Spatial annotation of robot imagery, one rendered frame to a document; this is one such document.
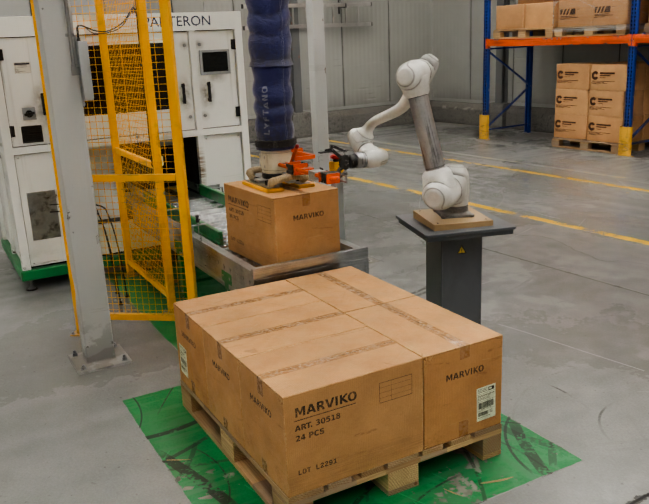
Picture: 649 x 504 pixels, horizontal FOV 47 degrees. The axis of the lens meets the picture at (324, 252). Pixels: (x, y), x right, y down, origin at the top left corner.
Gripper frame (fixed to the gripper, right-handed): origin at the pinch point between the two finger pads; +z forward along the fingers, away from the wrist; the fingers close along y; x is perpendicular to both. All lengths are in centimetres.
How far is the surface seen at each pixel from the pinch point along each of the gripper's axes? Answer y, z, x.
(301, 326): 53, 57, -80
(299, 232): 33.4, 17.7, -4.5
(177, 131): -18, 56, 66
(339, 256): 49, -3, -10
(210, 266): 61, 48, 54
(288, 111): -28.2, 9.9, 16.4
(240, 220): 32, 34, 35
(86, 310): 75, 120, 61
